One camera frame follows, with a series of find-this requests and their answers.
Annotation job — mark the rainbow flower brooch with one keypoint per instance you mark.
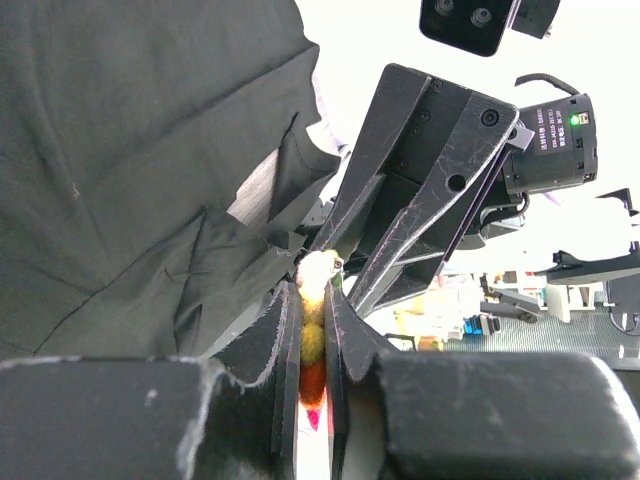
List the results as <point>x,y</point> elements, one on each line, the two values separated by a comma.
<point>315,272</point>

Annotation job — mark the black button shirt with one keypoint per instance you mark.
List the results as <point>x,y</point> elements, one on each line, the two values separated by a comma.
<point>155,168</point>

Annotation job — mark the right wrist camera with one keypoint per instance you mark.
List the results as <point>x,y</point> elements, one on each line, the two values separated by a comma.
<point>477,26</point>

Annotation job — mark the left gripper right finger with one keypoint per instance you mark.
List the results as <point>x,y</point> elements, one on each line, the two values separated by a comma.
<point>460,415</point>

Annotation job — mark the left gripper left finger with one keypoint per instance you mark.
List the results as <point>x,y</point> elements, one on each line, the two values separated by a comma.
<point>233,416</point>

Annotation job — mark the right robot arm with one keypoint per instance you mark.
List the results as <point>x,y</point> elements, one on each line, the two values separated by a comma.
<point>553,146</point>

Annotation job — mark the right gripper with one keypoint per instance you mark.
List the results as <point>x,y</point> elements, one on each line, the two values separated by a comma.
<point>440,147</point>

